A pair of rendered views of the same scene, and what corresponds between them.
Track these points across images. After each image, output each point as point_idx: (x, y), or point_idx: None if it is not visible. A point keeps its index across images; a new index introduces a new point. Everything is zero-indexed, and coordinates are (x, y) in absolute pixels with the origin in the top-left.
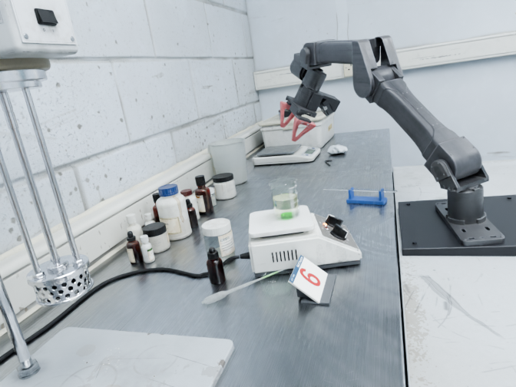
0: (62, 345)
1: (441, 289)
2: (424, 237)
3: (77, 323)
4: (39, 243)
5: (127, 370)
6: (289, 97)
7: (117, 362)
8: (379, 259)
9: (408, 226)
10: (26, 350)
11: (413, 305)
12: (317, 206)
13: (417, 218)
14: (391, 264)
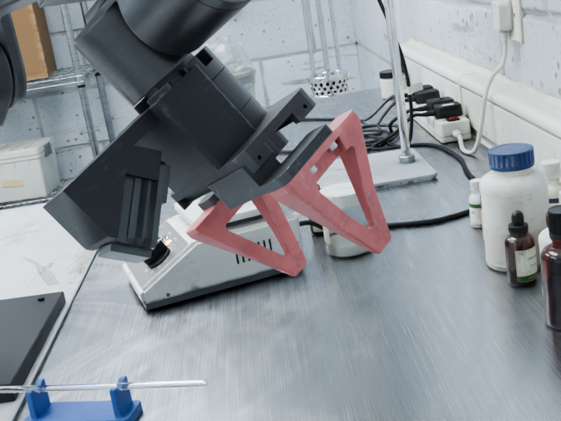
0: (410, 169)
1: (43, 276)
2: (21, 308)
3: (440, 182)
4: (547, 109)
5: (320, 179)
6: (288, 95)
7: (336, 178)
8: (100, 292)
9: (31, 325)
10: (400, 141)
11: (82, 259)
12: (226, 388)
13: (3, 341)
14: (87, 289)
